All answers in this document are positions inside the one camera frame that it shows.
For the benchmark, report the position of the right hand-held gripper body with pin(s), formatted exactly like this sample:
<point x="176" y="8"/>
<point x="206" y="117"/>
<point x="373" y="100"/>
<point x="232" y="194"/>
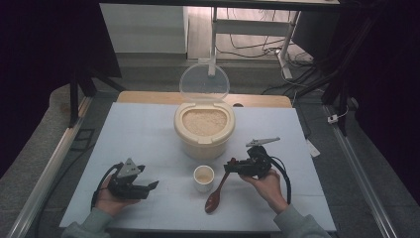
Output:
<point x="257" y="162"/>

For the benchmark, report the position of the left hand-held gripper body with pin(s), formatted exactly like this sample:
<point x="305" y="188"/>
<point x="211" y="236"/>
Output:
<point x="125" y="183"/>

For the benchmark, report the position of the white cup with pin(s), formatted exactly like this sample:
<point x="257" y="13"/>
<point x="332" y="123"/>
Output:
<point x="203" y="180"/>

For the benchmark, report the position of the brown wooden spoon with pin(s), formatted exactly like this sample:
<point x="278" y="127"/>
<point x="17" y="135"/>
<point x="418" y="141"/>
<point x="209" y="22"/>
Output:
<point x="214" y="198"/>

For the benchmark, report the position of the cream rice container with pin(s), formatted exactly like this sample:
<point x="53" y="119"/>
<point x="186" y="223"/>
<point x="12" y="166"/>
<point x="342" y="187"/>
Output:
<point x="204" y="145"/>

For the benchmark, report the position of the uncooked rice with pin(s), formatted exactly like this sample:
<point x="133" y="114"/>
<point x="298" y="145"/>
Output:
<point x="204" y="121"/>

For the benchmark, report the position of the person's left hand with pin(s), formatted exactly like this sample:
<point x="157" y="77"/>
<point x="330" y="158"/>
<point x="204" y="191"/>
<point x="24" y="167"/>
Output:
<point x="110" y="201"/>

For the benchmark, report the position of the person's right hand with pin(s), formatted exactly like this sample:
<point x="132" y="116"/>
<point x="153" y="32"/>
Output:
<point x="269" y="190"/>

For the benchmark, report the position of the pale blue table mat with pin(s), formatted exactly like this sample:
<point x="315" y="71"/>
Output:
<point x="138" y="139"/>

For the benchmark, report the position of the white paper tag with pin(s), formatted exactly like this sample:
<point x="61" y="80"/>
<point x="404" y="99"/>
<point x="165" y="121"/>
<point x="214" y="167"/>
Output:
<point x="313" y="148"/>

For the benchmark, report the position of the small white clip device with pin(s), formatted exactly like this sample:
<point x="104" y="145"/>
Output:
<point x="332" y="118"/>

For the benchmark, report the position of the wooden table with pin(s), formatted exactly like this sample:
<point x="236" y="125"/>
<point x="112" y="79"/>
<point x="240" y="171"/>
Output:
<point x="145" y="97"/>

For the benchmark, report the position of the clear container lid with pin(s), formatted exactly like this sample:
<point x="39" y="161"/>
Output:
<point x="204" y="81"/>

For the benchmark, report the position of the black metal stand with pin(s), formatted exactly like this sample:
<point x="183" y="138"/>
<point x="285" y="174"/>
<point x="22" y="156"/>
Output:
<point x="75" y="95"/>
<point x="336" y="82"/>

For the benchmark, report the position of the dark curtain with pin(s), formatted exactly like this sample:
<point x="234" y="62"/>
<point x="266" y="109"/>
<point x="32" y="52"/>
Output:
<point x="389" y="82"/>
<point x="39" y="49"/>

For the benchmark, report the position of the white cabinet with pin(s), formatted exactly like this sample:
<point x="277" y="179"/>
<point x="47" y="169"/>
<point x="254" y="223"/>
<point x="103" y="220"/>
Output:
<point x="145" y="28"/>

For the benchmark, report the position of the aluminium rail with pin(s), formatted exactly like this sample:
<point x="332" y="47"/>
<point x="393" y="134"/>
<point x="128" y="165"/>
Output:
<point x="46" y="175"/>
<point x="360" y="178"/>

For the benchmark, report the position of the white desk frame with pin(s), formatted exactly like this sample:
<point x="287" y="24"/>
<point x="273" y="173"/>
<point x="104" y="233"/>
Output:
<point x="251" y="28"/>

